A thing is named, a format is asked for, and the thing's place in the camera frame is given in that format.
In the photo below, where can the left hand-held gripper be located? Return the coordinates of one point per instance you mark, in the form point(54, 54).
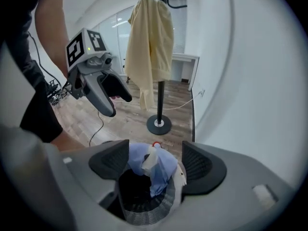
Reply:
point(77, 52)

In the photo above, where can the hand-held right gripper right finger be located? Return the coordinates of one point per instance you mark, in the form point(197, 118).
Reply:
point(228, 189)

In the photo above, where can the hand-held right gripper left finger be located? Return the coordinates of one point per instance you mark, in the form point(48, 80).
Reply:
point(96, 172)

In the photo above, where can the black garment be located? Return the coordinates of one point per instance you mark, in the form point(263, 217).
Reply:
point(134, 186)

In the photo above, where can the black coat rack stand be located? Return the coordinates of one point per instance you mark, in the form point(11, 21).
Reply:
point(160, 100)

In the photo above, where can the cream yellow garment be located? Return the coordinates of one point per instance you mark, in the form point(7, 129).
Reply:
point(149, 44)

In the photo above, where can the lavender blue garment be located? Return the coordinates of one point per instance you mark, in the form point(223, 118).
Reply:
point(163, 170)

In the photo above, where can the person's left forearm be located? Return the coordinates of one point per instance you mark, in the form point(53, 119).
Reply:
point(50, 32)

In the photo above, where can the person's right leg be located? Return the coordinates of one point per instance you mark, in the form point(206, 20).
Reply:
point(67, 141)

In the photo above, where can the white desk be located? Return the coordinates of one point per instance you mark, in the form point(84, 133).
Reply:
point(185, 56)

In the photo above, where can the person's black clothing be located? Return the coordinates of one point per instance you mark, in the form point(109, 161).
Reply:
point(24, 56)

